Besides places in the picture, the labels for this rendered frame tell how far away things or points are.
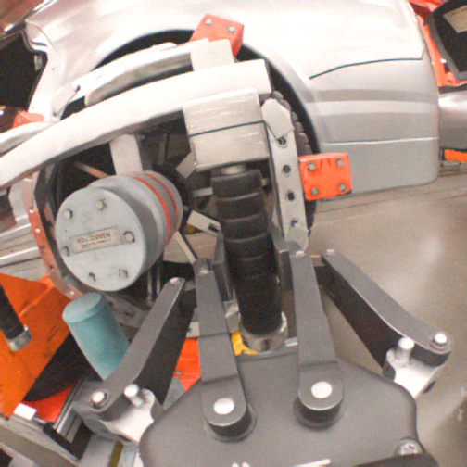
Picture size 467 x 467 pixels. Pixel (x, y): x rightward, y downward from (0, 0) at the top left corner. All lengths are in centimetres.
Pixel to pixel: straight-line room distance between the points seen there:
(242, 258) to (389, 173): 66
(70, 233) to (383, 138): 76
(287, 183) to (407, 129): 54
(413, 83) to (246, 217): 80
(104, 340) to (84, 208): 23
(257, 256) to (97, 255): 19
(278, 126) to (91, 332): 43
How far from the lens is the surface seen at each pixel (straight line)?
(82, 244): 30
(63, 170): 60
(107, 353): 44
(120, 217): 27
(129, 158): 42
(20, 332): 39
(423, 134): 88
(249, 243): 16
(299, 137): 48
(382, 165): 76
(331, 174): 41
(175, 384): 92
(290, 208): 40
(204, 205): 75
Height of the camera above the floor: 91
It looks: 18 degrees down
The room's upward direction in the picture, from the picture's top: 12 degrees counter-clockwise
